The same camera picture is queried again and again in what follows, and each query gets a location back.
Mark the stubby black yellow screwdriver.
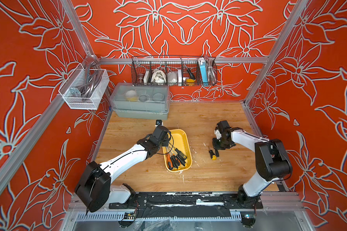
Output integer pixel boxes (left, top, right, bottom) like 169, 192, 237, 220
209, 150, 217, 160

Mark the yellow plastic tray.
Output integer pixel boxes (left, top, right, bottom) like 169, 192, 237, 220
163, 129, 192, 173

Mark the long black yellow screwdriver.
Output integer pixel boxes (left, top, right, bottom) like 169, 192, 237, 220
169, 148, 187, 167

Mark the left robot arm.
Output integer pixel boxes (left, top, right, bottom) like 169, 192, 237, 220
75, 125, 171, 212

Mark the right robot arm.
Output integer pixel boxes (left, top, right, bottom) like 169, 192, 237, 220
213, 120, 293, 203

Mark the orange black screwdriver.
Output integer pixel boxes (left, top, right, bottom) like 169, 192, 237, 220
166, 154, 174, 170

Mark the grey lidded storage box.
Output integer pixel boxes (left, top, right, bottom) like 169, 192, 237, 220
110, 83, 171, 120

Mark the light blue box in basket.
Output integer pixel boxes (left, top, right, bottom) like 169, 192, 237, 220
198, 57, 208, 86

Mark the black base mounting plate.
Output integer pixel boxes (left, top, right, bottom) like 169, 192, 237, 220
107, 192, 263, 209

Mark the white cloth in basket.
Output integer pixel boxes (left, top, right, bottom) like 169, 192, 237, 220
150, 69, 167, 84

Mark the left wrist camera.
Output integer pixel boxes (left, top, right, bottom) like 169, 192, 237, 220
155, 120, 163, 127

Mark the black wire wall basket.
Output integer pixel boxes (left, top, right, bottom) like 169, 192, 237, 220
131, 56, 217, 87

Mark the screwdriver in wall basket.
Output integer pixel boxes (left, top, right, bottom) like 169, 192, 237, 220
180, 58, 196, 80

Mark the clear plastic wall bin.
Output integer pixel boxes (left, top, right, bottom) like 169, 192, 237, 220
58, 64, 109, 110

